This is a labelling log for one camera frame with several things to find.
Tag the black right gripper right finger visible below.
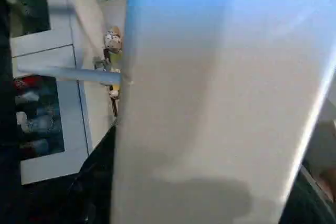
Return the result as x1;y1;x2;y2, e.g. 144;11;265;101
280;164;336;224

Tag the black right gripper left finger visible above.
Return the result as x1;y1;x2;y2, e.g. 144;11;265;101
72;124;117;224

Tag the white plastic table leg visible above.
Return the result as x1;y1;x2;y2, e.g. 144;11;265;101
15;66;124;85

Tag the white plastic table top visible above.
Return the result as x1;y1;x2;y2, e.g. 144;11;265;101
109;0;336;224

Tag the white glass-door cabinet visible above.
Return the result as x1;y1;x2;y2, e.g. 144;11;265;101
8;0;129;185

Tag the small gold trophy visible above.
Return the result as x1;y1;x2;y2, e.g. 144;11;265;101
108;83;121;119

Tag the small grey cabinet ornament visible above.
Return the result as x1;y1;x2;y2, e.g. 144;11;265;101
93;56;113;72

